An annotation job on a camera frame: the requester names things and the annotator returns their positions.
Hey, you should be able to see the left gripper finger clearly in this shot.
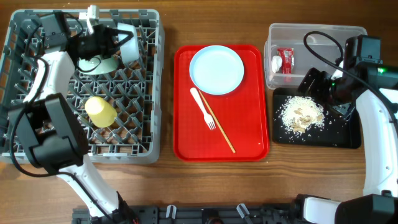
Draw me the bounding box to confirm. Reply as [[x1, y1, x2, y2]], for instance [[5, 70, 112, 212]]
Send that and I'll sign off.
[[108, 28, 134, 39], [108, 35, 134, 55]]

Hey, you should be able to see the light blue bowl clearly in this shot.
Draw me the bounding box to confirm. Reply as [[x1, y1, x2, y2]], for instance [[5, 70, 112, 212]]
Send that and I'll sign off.
[[117, 23, 140, 64]]

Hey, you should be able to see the green bowl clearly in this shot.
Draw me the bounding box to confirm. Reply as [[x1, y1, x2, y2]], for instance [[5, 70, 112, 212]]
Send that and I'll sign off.
[[78, 55, 119, 75]]

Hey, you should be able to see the rice food waste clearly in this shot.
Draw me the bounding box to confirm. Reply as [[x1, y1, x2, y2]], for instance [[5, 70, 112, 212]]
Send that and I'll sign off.
[[277, 96, 326, 135]]

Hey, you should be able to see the red sauce packet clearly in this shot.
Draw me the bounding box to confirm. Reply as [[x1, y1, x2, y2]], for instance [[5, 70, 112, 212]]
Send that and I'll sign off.
[[277, 48, 294, 74]]

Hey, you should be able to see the white napkin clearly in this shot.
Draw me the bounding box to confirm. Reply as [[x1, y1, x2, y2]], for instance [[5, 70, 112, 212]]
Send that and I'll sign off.
[[271, 55, 283, 73]]

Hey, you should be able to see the yellow plastic cup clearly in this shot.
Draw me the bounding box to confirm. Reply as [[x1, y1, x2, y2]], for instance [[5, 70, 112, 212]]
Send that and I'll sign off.
[[85, 96, 117, 128]]

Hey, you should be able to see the white plastic fork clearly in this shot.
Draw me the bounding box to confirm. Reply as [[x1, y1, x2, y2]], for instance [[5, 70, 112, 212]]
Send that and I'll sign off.
[[190, 87, 216, 130]]

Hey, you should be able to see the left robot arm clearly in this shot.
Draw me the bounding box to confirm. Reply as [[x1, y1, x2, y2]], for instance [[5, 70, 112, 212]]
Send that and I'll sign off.
[[8, 11, 139, 223]]

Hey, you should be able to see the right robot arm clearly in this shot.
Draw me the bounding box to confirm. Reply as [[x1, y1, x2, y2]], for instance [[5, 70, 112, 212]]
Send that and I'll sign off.
[[295, 35, 397, 223]]

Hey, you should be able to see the black waste tray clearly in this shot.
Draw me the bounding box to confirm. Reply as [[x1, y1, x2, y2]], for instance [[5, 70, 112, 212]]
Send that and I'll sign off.
[[272, 88, 362, 149]]

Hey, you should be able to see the grey dishwasher rack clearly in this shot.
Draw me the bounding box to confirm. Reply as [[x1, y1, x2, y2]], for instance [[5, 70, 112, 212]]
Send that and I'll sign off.
[[1, 9, 165, 164]]

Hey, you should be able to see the clear plastic bin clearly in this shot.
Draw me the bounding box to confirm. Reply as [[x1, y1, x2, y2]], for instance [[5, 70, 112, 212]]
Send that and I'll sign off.
[[264, 22, 368, 90]]

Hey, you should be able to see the red serving tray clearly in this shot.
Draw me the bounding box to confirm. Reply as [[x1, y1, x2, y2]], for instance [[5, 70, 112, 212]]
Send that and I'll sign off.
[[173, 44, 269, 162]]

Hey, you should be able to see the light blue plate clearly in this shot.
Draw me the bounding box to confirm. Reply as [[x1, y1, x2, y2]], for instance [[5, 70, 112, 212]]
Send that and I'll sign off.
[[188, 45, 244, 95]]

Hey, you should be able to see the wooden chopstick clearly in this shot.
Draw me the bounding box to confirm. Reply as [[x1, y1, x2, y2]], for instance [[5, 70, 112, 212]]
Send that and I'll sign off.
[[198, 91, 236, 154]]

